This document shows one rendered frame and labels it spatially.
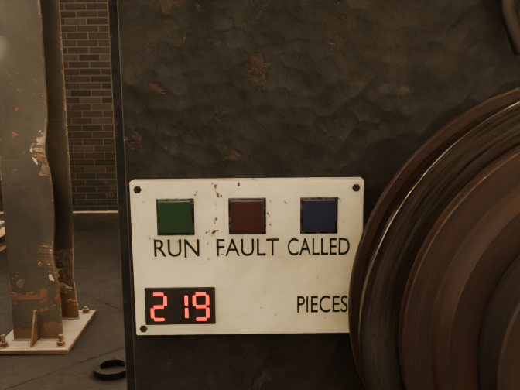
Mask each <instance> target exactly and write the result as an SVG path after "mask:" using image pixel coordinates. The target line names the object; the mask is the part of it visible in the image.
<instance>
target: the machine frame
mask: <svg viewBox="0 0 520 390"><path fill-rule="evenodd" d="M499 5H500V0H108V28H109V44H110V60H111V90H112V106H113V122H114V137H115V167H116V183H117V198H118V229H119V244H120V260H121V290H122V306H123V322H124V338H125V368H126V384H127V390H364V386H363V384H362V382H361V379H360V376H359V374H358V370H357V367H356V364H355V360H354V355H353V351H352V347H351V339H350V333H302V334H175V335H137V333H136V318H135V285H134V268H133V251H132V219H131V201H130V182H131V181H132V180H154V179H232V178H310V177H360V178H362V179H363V180H364V209H363V231H364V228H365V225H366V224H367V222H368V218H369V217H370V215H371V212H372V211H373V209H374V207H375V205H376V203H377V202H378V199H379V198H380V196H381V195H382V193H383V191H384V190H385V188H386V187H387V185H388V184H389V182H390V181H391V180H392V178H393V177H394V175H395V174H396V173H397V172H398V171H399V169H400V168H401V167H402V165H403V164H404V163H405V162H406V161H407V160H408V158H409V157H410V156H411V155H412V154H413V153H414V152H415V151H416V150H417V149H418V148H419V147H420V146H421V145H422V144H423V143H424V142H425V141H426V140H427V139H429V138H430V137H431V136H432V135H434V134H435V133H436V132H437V131H439V130H440V129H441V128H442V127H443V126H444V125H446V124H447V123H449V122H450V121H452V120H454V119H455V118H456V117H457V116H459V115H461V114H463V113H464V112H465V111H467V110H469V109H471V108H472V107H474V106H476V105H478V104H480V103H482V102H484V101H486V100H488V99H490V98H492V97H495V96H497V95H499V94H502V93H504V92H506V91H510V90H512V89H515V88H517V87H520V55H518V56H515V55H514V53H513V50H512V48H511V44H510V42H509V39H508V36H507V33H506V31H505V27H504V25H503V22H502V20H501V16H500V13H499Z"/></svg>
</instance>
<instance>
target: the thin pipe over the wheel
mask: <svg viewBox="0 0 520 390"><path fill-rule="evenodd" d="M499 13H500V16H501V20H502V22H503V25H504V27H505V31H506V33H507V36H508V39H509V42H510V44H511V48H512V50H513V53H514V55H515V56H518V55H520V18H519V16H518V12H517V9H516V0H500V5H499Z"/></svg>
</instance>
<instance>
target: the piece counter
mask: <svg viewBox="0 0 520 390"><path fill-rule="evenodd" d="M153 296H163V292H161V293H153ZM196 296H206V293H205V292H196ZM196 296H193V305H196ZM163 302H164V306H167V299H166V296H163ZM186 305H188V296H185V306H186ZM206 305H209V296H206ZM206 305H196V308H206ZM164 306H154V309H164ZM154 309H151V318H154ZM206 315H207V317H210V312H209V308H206ZM207 317H197V320H207ZM185 318H188V308H185ZM154 321H164V318H154Z"/></svg>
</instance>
